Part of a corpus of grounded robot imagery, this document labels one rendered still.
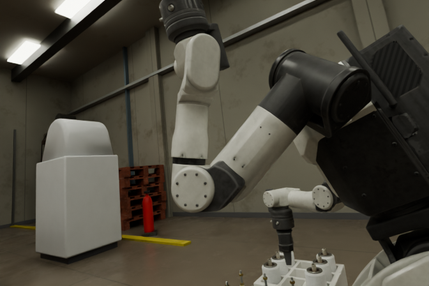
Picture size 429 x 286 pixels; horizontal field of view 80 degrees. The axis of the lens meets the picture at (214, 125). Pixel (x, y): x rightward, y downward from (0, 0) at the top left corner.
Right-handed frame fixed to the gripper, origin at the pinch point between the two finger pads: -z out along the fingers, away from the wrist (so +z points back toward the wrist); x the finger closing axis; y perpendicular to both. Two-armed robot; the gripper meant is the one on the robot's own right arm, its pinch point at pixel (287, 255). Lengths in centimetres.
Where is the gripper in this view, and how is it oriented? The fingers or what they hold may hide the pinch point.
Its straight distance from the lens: 119.6
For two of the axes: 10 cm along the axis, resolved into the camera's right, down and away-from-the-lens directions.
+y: -9.5, 1.6, 2.7
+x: 2.9, 1.3, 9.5
